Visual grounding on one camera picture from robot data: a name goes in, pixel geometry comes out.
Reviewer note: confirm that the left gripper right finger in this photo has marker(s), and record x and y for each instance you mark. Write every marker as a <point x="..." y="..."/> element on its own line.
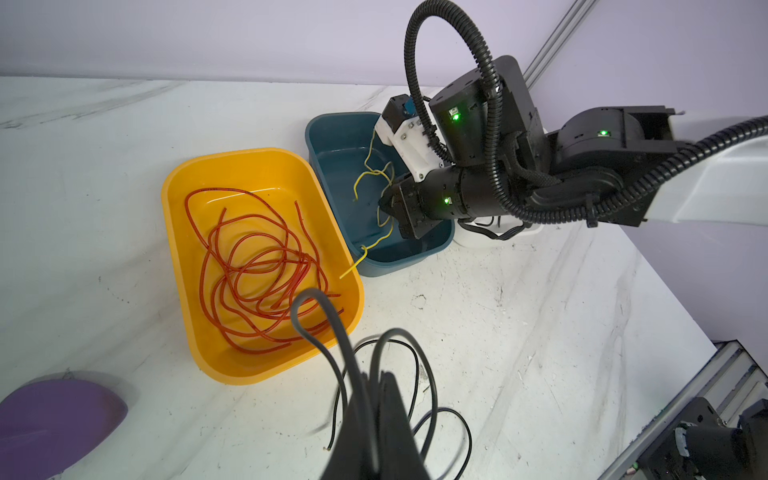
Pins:
<point x="399" y="456"/>

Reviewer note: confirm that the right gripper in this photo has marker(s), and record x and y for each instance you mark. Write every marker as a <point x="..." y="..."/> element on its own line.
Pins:
<point x="451" y="193"/>

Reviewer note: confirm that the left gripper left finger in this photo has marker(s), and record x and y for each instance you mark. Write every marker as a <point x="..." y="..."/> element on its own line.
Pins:
<point x="356" y="449"/>

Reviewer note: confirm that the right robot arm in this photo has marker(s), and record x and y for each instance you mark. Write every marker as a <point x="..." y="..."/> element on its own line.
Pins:
<point x="478" y="149"/>

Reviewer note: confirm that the white plastic bin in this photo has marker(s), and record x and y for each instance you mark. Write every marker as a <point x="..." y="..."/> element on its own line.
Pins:
<point x="498" y="231"/>

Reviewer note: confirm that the teal plastic bin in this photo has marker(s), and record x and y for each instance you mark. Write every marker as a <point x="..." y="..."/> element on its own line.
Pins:
<point x="353" y="167"/>

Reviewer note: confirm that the yellow plastic bin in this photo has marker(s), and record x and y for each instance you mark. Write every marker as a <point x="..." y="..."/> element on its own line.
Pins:
<point x="248" y="232"/>

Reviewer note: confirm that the purple plastic object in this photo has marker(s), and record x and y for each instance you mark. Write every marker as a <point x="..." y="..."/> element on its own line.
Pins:
<point x="47" y="426"/>

